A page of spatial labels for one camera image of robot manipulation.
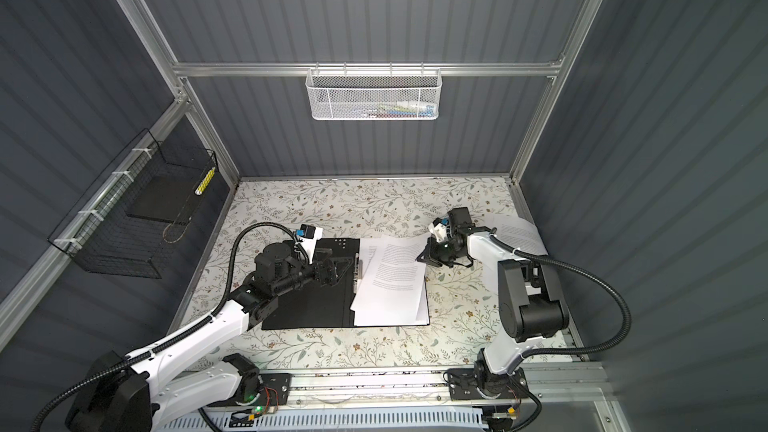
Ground orange folder black inside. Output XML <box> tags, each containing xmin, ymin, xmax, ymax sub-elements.
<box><xmin>262</xmin><ymin>238</ymin><xmax>430</xmax><ymax>331</ymax></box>

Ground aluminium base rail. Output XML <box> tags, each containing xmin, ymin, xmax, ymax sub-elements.
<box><xmin>128</xmin><ymin>362</ymin><xmax>613</xmax><ymax>412</ymax></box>

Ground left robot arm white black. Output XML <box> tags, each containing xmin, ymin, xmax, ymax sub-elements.
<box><xmin>65</xmin><ymin>239</ymin><xmax>360</xmax><ymax>431</ymax></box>

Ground black corrugated cable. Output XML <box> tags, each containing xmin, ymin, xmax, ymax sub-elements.
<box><xmin>473</xmin><ymin>227</ymin><xmax>632</xmax><ymax>356</ymax></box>
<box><xmin>29</xmin><ymin>221</ymin><xmax>301</xmax><ymax>432</ymax></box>

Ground aluminium frame post right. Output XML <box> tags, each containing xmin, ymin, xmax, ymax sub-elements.
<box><xmin>509</xmin><ymin>0</ymin><xmax>604</xmax><ymax>186</ymax></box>

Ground black wire basket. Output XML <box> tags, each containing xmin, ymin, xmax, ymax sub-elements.
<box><xmin>48</xmin><ymin>133</ymin><xmax>219</xmax><ymax>279</ymax></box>

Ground black corrugated cable right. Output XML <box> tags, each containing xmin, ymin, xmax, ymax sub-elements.
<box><xmin>473</xmin><ymin>227</ymin><xmax>632</xmax><ymax>356</ymax></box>

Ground floral table mat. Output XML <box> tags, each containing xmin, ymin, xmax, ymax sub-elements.
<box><xmin>173</xmin><ymin>176</ymin><xmax>574</xmax><ymax>370</ymax></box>

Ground aluminium frame crossbar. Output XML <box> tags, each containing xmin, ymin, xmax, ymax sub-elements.
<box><xmin>172</xmin><ymin>62</ymin><xmax>562</xmax><ymax>77</ymax></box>

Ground white vented panel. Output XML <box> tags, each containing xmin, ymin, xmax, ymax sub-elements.
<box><xmin>161</xmin><ymin>406</ymin><xmax>488</xmax><ymax>431</ymax></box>

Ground black pad in basket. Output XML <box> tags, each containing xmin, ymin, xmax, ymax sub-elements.
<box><xmin>127</xmin><ymin>176</ymin><xmax>202</xmax><ymax>225</ymax></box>

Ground aluminium frame post left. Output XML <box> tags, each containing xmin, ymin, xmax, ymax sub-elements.
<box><xmin>115</xmin><ymin>0</ymin><xmax>241</xmax><ymax>189</ymax></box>

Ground white wire mesh basket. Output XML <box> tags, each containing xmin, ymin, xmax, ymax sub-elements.
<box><xmin>305</xmin><ymin>73</ymin><xmax>443</xmax><ymax>121</ymax></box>

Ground aluminium frame post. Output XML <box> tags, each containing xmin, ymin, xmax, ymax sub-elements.
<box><xmin>115</xmin><ymin>0</ymin><xmax>241</xmax><ymax>189</ymax></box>
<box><xmin>509</xmin><ymin>0</ymin><xmax>604</xmax><ymax>186</ymax></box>

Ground markers in white basket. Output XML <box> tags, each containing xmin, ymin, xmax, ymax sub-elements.
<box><xmin>358</xmin><ymin>100</ymin><xmax>438</xmax><ymax>119</ymax></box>

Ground black corrugated cable left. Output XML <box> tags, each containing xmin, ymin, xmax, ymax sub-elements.
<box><xmin>29</xmin><ymin>221</ymin><xmax>301</xmax><ymax>432</ymax></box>

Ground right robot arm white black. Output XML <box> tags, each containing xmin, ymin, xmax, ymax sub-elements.
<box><xmin>417</xmin><ymin>207</ymin><xmax>570</xmax><ymax>398</ymax></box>

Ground yellow marker in basket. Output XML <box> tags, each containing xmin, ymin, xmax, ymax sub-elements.
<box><xmin>194</xmin><ymin>166</ymin><xmax>217</xmax><ymax>196</ymax></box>

